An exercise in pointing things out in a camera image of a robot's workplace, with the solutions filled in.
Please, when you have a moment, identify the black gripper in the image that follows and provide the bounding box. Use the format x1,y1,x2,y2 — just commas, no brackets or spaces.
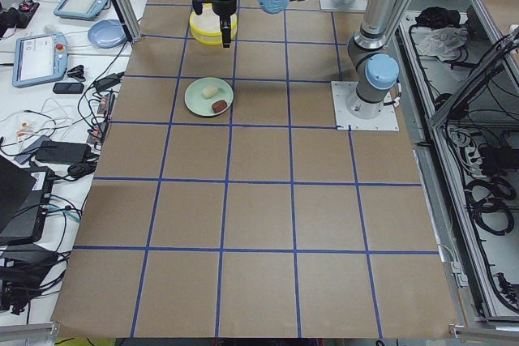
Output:
212,0,236,47

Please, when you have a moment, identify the yellow rimmed bamboo steamer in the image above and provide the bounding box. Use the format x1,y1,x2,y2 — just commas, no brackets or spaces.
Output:
189,3,222,45

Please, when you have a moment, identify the white steamed bun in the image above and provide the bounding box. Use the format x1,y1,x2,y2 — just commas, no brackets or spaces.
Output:
202,85,219,100

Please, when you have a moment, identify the brown steamed bun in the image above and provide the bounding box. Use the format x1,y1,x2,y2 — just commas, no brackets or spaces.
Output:
212,100,228,114

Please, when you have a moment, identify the pale green plate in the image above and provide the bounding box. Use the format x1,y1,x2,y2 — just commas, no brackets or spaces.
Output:
184,77,234,117

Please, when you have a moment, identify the blue plate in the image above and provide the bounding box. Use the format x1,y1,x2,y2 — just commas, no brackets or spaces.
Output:
88,19,127,49

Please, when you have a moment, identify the blue teach pendant far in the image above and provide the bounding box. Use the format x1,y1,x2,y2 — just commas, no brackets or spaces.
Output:
54,0,109,20

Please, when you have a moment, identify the blue teach pendant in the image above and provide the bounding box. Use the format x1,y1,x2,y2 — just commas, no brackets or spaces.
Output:
54,0,109,20
12,32,68,88

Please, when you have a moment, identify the blue teach pendant near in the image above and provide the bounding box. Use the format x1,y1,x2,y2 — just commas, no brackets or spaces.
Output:
12,32,68,88

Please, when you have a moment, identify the black power adapter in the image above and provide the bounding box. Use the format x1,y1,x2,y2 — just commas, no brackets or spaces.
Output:
35,141,91,164

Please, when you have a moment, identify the white crumpled cloth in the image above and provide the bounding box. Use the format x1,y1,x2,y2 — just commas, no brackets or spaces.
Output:
416,27,468,62

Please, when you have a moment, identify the black laptop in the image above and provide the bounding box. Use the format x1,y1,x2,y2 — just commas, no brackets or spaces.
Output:
1,157,54,246

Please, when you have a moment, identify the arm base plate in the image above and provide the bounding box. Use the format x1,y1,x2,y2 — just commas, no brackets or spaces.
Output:
320,0,367,13
331,81,400,132

